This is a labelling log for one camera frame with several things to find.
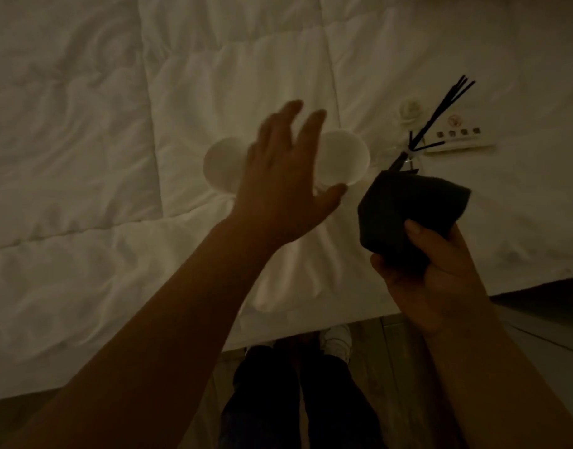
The black cloth pouch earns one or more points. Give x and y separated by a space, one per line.
398 210

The white quilted duvet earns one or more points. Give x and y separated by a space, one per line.
80 158

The person's left little finger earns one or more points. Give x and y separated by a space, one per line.
251 154

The white labelled card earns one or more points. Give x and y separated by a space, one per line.
459 135

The person's leg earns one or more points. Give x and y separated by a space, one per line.
263 402
340 406

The person's left middle finger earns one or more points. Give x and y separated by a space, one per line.
286 119

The person's right thumb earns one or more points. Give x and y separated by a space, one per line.
422 240

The person's right leg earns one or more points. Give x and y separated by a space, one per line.
340 406

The person's right hand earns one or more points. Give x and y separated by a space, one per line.
436 289

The person's left thumb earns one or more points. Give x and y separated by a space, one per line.
330 194

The person's right forearm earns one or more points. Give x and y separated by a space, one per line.
496 392

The white shoe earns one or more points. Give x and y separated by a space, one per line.
337 342

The person's left forearm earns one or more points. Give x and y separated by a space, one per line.
165 341

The person's left leg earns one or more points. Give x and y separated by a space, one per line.
263 402

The white round cup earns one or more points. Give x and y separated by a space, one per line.
345 156
223 165

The bundle of black reed sticks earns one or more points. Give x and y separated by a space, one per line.
438 114

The person's left hand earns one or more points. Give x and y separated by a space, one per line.
277 186

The small white round cap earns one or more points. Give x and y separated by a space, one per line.
410 109

